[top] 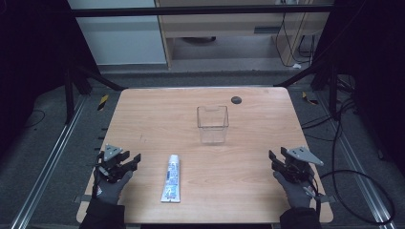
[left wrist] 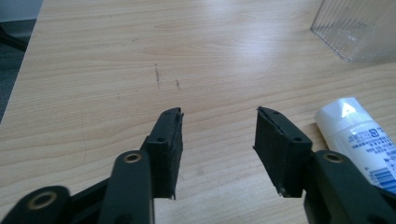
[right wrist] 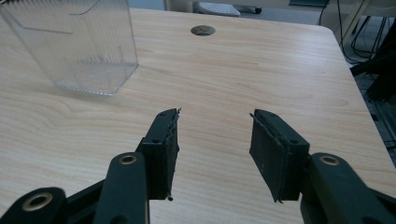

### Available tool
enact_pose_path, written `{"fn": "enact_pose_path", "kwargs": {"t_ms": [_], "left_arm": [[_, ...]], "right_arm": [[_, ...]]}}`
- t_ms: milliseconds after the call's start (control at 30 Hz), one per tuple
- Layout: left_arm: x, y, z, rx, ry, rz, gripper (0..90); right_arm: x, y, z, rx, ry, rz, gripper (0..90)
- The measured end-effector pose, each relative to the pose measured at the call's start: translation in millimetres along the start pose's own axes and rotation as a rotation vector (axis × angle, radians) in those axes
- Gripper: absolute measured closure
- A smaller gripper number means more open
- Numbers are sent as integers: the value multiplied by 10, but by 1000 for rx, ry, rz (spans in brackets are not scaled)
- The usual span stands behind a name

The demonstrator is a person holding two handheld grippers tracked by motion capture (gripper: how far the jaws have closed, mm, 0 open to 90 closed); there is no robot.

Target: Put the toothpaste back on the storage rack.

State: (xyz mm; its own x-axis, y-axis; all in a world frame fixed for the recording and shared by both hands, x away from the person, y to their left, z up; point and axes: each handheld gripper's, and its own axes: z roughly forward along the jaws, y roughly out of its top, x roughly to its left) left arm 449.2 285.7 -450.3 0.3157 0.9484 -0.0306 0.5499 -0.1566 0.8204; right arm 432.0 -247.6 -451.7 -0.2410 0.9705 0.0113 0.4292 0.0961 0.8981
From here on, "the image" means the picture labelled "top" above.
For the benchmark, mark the person's right hand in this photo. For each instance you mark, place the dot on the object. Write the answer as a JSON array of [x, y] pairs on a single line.
[[294, 191]]

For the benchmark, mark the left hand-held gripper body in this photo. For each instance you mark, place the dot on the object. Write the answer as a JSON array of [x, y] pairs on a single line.
[[112, 160]]

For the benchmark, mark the dark round table grommet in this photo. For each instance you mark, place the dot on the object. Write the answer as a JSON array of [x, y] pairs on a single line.
[[236, 100]]

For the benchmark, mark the dark curtain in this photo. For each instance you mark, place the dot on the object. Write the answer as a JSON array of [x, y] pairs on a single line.
[[31, 47], [372, 63]]

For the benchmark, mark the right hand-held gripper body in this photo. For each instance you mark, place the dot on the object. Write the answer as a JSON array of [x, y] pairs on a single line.
[[299, 163]]

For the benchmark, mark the white cabinet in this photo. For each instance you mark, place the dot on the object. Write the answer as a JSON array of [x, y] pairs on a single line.
[[121, 38]]

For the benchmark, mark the metal floor rail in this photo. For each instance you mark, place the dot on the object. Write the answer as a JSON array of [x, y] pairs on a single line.
[[47, 165], [356, 171]]

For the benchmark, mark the light wooden desk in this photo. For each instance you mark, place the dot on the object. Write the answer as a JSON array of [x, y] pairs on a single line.
[[223, 25]]

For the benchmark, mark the white toothpaste tube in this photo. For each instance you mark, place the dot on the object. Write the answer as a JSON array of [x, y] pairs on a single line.
[[171, 179]]

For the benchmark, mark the person's left hand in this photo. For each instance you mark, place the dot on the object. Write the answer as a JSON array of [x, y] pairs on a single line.
[[111, 187]]

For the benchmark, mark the white plug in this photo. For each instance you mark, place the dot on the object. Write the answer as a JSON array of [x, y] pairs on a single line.
[[296, 66]]

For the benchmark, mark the black metal stand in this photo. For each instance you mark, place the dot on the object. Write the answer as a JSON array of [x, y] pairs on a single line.
[[332, 92], [68, 95]]

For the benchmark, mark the grey table edge bracket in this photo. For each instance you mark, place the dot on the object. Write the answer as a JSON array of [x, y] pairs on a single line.
[[82, 199], [328, 199]]

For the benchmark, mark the yellow black hazard tape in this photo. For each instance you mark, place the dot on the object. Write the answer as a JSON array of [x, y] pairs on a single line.
[[102, 102], [309, 99]]

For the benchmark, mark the clear plastic container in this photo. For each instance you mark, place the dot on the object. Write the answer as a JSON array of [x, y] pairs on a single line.
[[212, 125]]

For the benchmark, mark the black horizontal frame bar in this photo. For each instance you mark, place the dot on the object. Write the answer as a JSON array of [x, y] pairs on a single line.
[[191, 11]]

